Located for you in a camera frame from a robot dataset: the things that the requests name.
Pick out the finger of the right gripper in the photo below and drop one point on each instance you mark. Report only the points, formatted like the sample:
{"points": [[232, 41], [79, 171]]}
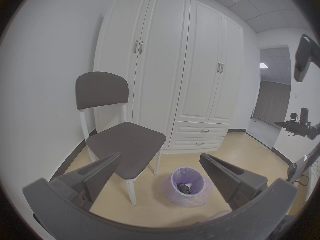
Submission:
{"points": [[280, 124]]}

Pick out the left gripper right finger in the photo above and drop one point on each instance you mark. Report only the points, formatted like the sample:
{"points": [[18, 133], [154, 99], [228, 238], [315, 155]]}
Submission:
{"points": [[225, 176]]}

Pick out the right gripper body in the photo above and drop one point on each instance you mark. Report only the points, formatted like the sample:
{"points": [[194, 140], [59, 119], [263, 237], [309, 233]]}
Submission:
{"points": [[296, 128]]}

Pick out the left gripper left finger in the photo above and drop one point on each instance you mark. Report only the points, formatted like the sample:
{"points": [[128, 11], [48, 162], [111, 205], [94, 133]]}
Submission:
{"points": [[97, 181]]}

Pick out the black plastic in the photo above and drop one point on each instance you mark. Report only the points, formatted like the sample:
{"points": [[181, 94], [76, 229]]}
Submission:
{"points": [[183, 188]]}

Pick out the purple plastic bag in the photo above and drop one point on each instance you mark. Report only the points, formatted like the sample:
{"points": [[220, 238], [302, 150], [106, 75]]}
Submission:
{"points": [[170, 191]]}

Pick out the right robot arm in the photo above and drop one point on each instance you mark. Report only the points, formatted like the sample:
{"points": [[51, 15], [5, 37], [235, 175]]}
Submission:
{"points": [[310, 131]]}

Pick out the white trash bin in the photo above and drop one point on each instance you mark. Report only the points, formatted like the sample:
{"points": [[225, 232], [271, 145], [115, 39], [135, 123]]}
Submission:
{"points": [[175, 184]]}

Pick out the grey curtain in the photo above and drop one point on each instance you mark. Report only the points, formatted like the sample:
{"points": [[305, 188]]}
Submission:
{"points": [[272, 101]]}

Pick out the grey and white chair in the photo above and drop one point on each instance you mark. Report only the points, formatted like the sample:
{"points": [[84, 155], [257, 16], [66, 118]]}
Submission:
{"points": [[125, 144]]}

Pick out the ceiling light panel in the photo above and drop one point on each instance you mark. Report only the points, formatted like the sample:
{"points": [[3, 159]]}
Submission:
{"points": [[263, 65]]}

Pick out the white wardrobe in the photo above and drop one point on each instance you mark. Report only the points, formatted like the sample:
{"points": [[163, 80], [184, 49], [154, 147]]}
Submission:
{"points": [[175, 71]]}

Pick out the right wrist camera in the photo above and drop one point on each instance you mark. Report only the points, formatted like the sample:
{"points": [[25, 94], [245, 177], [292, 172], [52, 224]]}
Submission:
{"points": [[293, 116]]}

